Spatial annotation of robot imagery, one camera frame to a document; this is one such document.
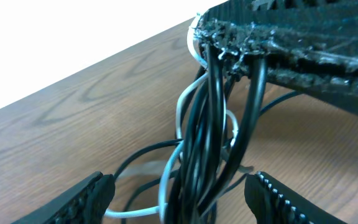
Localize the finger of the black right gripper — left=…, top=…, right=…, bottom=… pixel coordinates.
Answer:
left=195, top=0, right=358, bottom=116

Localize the black usb cable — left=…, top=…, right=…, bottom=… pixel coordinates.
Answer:
left=112, top=43, right=304, bottom=224

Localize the white usb cable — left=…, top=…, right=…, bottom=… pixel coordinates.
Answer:
left=103, top=12, right=239, bottom=224

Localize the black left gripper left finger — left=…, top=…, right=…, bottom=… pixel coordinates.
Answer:
left=12, top=171, right=116, bottom=224

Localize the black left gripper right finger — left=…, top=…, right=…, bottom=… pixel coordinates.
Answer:
left=244, top=171, right=346, bottom=224

